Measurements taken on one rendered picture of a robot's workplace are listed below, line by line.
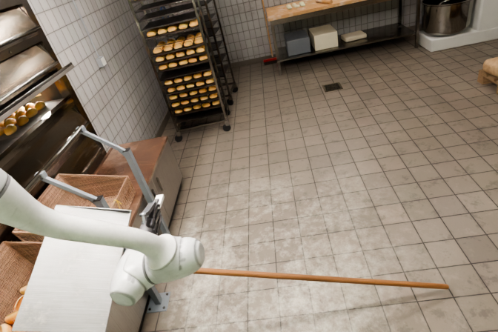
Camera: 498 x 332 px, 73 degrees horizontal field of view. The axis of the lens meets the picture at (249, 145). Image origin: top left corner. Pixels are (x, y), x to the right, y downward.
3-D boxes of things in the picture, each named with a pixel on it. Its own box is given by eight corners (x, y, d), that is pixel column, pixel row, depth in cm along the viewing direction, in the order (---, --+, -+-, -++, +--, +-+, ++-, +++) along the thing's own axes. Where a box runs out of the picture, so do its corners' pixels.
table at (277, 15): (277, 76, 535) (267, 18, 489) (274, 60, 603) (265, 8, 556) (421, 47, 510) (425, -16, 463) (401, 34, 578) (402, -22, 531)
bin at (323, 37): (315, 51, 528) (313, 35, 516) (310, 42, 571) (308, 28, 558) (338, 46, 525) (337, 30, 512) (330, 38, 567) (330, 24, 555)
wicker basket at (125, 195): (35, 265, 201) (8, 233, 187) (75, 201, 249) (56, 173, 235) (111, 253, 196) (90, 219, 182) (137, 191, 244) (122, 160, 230)
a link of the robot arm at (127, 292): (134, 270, 111) (168, 260, 108) (118, 316, 98) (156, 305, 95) (114, 250, 106) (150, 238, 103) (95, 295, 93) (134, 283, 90)
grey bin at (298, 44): (288, 56, 533) (286, 41, 521) (285, 47, 576) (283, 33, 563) (310, 52, 529) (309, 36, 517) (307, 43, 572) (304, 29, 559)
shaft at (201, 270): (445, 284, 195) (448, 283, 193) (447, 290, 193) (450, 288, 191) (139, 264, 161) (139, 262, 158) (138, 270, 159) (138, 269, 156)
